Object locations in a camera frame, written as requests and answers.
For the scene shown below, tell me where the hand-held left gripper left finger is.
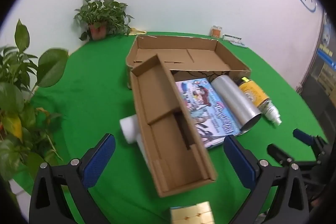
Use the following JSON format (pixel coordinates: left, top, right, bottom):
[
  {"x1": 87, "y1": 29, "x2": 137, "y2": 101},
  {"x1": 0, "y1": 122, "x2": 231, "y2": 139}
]
[{"x1": 28, "y1": 133, "x2": 116, "y2": 224}]

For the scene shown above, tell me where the white plastic bottle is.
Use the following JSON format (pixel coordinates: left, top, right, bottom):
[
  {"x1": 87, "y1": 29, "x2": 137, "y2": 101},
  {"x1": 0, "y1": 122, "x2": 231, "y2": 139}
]
[{"x1": 119, "y1": 114, "x2": 154, "y2": 169}]

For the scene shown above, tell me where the silver metal can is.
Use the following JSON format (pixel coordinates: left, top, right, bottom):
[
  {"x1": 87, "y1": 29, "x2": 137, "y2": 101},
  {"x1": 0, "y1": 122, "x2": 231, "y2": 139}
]
[{"x1": 211, "y1": 74, "x2": 262, "y2": 132}]

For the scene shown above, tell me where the green tablecloth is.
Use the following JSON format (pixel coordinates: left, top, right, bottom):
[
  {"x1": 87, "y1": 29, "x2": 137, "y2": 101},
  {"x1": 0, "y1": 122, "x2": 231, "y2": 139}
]
[{"x1": 12, "y1": 31, "x2": 328, "y2": 224}]

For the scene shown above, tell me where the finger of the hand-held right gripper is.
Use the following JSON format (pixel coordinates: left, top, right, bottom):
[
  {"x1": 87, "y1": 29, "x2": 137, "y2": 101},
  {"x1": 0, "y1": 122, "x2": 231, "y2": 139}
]
[
  {"x1": 266, "y1": 143, "x2": 292, "y2": 165},
  {"x1": 293, "y1": 128, "x2": 320, "y2": 146}
]

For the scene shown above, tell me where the colourful picture book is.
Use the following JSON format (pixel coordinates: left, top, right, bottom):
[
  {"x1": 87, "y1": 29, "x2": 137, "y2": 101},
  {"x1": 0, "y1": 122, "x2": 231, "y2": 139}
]
[{"x1": 175, "y1": 78, "x2": 241, "y2": 148}]

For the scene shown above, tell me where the small orange jar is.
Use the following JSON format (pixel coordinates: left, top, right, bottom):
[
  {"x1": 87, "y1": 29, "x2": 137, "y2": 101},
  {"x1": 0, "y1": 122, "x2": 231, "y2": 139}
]
[{"x1": 210, "y1": 25, "x2": 223, "y2": 38}]

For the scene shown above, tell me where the yellow spray bottle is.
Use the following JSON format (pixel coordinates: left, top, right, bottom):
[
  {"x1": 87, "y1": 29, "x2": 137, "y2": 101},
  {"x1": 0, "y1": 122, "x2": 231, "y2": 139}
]
[{"x1": 238, "y1": 76, "x2": 282, "y2": 125}]

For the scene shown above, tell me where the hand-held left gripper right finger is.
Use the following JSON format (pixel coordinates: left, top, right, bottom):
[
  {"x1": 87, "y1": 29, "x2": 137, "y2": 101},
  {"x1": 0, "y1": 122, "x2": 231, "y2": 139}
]
[{"x1": 223, "y1": 134, "x2": 310, "y2": 224}]

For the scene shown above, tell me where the narrow cardboard lid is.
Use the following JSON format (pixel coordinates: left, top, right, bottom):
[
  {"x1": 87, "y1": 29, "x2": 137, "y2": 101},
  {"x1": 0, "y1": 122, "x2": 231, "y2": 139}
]
[{"x1": 130, "y1": 54, "x2": 218, "y2": 198}]

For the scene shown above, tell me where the small potted plant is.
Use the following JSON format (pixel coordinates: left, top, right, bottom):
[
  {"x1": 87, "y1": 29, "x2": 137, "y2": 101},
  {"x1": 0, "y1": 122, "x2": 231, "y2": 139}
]
[{"x1": 73, "y1": 0, "x2": 135, "y2": 41}]

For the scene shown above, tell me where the gold puzzle cube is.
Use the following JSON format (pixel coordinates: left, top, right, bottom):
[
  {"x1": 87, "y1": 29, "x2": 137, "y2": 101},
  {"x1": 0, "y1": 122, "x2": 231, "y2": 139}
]
[{"x1": 170, "y1": 202, "x2": 214, "y2": 224}]

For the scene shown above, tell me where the large leafy plant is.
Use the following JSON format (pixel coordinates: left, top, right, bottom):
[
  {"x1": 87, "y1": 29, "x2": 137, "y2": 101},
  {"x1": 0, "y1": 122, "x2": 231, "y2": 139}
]
[{"x1": 0, "y1": 19, "x2": 70, "y2": 182}]

